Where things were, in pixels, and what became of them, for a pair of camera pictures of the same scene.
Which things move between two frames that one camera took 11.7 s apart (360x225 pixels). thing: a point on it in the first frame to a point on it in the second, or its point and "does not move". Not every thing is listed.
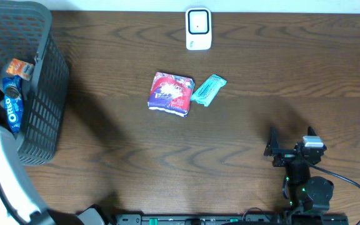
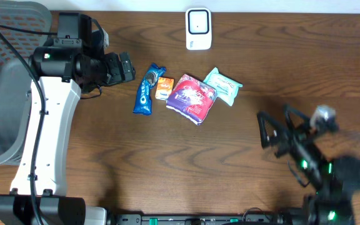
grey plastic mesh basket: (13, 30) does not move
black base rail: (230, 219) does not move
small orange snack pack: (20, 67) to (165, 86)
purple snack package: (170, 93) to (192, 99)
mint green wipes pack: (207, 89) to (226, 87)
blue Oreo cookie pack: (12, 86) to (143, 101)
